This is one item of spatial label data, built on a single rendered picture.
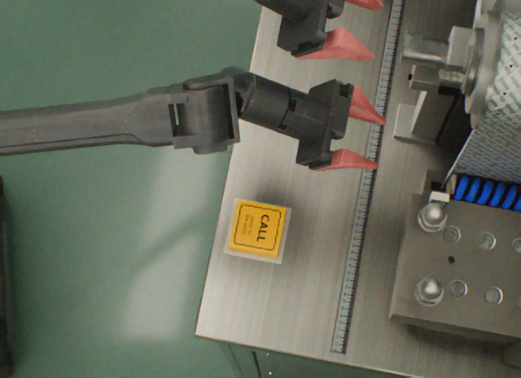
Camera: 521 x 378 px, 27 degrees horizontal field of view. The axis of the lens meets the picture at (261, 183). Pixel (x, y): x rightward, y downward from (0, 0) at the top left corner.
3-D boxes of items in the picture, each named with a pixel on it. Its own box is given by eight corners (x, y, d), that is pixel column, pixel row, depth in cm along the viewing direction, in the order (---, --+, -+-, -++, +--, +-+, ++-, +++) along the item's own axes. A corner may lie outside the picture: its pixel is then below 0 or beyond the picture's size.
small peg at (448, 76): (436, 79, 121) (439, 67, 120) (461, 83, 120) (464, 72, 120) (437, 81, 119) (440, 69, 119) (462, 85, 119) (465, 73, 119)
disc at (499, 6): (482, 28, 128) (507, -26, 113) (487, 28, 128) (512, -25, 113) (464, 145, 124) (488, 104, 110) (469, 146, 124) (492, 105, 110)
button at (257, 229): (238, 202, 151) (237, 198, 149) (286, 211, 151) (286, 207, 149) (228, 250, 150) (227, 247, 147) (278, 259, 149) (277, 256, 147)
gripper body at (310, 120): (307, 168, 134) (256, 151, 131) (321, 93, 137) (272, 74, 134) (334, 160, 129) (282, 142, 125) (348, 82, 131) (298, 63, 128)
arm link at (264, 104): (235, 119, 125) (252, 73, 124) (215, 108, 131) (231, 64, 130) (285, 136, 128) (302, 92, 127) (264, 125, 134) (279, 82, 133)
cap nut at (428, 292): (416, 275, 135) (420, 269, 131) (444, 280, 135) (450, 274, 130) (411, 303, 134) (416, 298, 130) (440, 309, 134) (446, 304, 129)
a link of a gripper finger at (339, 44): (344, 84, 114) (278, 51, 109) (356, 24, 116) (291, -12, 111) (390, 72, 109) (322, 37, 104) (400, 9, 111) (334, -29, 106)
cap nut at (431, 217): (419, 202, 137) (424, 193, 133) (448, 207, 137) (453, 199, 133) (415, 230, 137) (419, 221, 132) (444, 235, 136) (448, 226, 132)
